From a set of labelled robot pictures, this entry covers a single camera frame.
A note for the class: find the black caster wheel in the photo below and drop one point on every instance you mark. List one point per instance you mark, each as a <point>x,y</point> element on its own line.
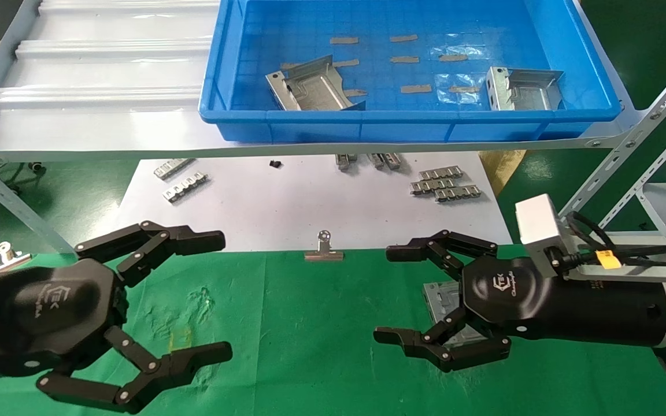
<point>36,168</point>

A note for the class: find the brown tape strip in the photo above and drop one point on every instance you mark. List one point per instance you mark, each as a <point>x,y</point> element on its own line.
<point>463,89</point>
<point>403,38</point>
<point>404,59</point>
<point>356,93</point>
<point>344,41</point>
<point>289,66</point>
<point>453,58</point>
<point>415,89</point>
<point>347,63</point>

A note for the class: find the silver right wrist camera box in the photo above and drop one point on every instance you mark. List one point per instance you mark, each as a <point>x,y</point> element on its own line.
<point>538,222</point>

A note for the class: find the small black clip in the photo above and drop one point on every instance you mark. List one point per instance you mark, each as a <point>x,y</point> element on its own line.
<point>275,163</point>

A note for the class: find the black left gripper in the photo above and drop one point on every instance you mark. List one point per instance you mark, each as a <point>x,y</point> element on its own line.
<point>32,312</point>

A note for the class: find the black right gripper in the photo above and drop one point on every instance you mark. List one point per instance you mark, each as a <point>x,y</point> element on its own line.
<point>506,294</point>

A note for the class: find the grey metal shelf rack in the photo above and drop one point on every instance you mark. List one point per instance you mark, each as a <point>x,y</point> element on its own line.
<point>107,121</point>

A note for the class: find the small boxy sheet metal bracket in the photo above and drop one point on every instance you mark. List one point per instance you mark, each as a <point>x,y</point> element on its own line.
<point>526,95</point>

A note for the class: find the curved sheet metal bracket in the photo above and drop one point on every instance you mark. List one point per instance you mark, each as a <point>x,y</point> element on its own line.
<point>443,297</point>

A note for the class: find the small slotted metal rail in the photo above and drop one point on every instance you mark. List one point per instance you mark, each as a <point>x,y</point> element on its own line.
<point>440,173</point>
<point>431,185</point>
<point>457,193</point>
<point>376,160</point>
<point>392,161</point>
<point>344,161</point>
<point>185,186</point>
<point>174,168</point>

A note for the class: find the green cloth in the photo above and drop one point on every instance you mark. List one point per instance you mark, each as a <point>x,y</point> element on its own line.
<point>310,323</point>

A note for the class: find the blue plastic bin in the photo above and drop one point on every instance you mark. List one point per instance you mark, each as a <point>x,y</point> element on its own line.
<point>287,124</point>

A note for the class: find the silver binder clip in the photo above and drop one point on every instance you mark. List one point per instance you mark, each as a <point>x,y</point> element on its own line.
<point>6,251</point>
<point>324,254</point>

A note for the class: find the white paper sheet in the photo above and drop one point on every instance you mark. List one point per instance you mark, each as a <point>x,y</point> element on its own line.
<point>287,202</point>

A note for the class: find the sheet metal bracket with flange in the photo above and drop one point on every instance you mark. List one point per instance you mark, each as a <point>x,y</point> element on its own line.
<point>315,92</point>

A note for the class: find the clear plastic film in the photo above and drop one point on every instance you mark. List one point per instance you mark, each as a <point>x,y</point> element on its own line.
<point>454,81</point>

